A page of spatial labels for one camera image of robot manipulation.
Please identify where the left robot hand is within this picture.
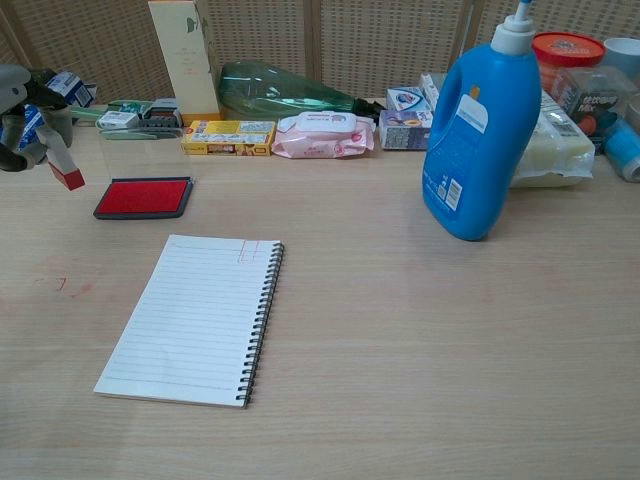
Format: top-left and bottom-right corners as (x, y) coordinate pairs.
(0, 63), (76, 174)

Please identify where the small red stamp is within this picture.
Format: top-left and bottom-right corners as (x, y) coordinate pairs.
(47, 122), (86, 192)

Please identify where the white spiral notebook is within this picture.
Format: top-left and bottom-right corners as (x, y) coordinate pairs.
(93, 233), (285, 410)

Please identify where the blue toothpaste box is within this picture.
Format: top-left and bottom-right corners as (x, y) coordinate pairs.
(0, 70), (99, 151)

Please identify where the green plastic tray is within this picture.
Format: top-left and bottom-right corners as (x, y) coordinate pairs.
(69, 98), (184, 139)

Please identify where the small white box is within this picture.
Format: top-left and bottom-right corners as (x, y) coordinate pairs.
(96, 110), (139, 130)

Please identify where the red ink pad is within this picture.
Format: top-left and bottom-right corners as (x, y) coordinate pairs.
(92, 127), (196, 221)

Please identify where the tall yellow carton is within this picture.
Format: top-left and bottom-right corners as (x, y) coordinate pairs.
(147, 0), (224, 121)

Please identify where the flat yellow box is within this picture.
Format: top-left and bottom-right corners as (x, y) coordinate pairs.
(180, 119), (277, 157)

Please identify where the green plastic spray bottle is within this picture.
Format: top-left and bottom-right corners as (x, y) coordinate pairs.
(218, 60), (386, 121)

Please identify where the pink wet wipes pack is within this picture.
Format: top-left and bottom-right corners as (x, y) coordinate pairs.
(271, 110), (376, 160)

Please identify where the wooden perforated folding screen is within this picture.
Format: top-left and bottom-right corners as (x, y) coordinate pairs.
(0, 0), (640, 109)

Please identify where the small purple box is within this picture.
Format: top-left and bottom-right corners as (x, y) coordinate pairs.
(378, 109), (434, 151)

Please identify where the white blue soap box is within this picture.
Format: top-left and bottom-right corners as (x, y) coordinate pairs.
(385, 86), (432, 114)

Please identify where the pastel tissue multipack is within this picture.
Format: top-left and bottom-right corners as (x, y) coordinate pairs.
(418, 73), (441, 111)

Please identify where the blue detergent bottle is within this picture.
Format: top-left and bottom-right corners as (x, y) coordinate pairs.
(421, 0), (543, 242)

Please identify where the long white sponge package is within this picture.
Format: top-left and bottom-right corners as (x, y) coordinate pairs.
(509, 89), (596, 189)

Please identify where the orange lid snack jar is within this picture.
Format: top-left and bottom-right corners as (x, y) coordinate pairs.
(530, 31), (606, 91)

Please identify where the clear plastic snack box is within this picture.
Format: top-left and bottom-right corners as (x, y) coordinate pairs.
(552, 65), (639, 137)

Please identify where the light blue mug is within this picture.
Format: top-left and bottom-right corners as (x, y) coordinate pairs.
(602, 37), (640, 81)

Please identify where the blue cylindrical tube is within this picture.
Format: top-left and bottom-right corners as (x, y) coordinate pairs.
(602, 119), (640, 184)

